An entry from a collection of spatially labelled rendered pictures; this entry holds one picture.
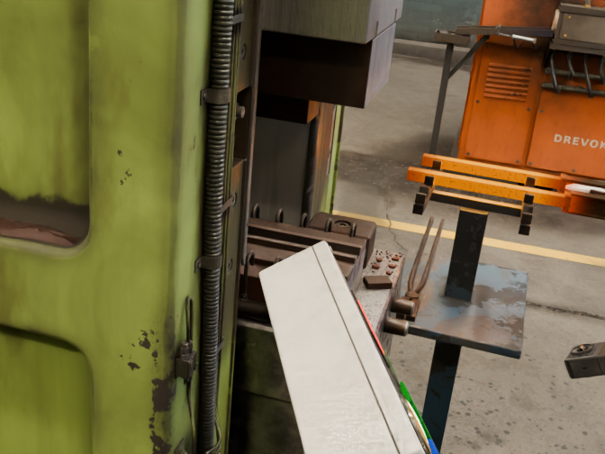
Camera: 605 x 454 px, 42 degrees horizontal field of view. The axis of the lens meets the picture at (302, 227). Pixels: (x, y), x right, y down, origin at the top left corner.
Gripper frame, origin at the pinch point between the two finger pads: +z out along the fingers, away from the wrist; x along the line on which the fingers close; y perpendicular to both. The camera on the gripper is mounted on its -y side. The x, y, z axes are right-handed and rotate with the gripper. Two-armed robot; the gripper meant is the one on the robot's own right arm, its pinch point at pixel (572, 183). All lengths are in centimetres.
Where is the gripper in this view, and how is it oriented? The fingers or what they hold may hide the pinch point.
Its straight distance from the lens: 184.1
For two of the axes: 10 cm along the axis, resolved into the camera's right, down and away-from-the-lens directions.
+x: 2.8, -3.5, 8.9
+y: -0.9, 9.2, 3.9
